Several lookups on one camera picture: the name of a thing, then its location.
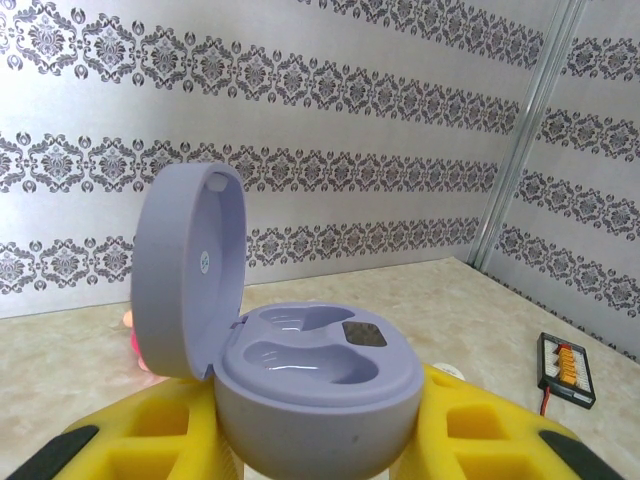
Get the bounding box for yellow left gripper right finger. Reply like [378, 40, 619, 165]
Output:
[389, 362, 626, 480]

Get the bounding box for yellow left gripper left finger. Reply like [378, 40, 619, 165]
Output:
[14, 377, 246, 480]

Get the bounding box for purple earbud charging case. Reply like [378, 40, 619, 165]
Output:
[129, 163, 426, 480]

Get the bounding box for white oval stone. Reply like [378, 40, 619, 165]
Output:
[430, 360, 467, 382]

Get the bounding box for pink plush doll black hair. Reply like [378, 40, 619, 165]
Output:
[122, 308, 151, 374]

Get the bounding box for black board yellow connectors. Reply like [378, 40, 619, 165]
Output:
[535, 332, 599, 411]

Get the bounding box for aluminium frame post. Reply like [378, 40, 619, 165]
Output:
[462, 0, 586, 271]

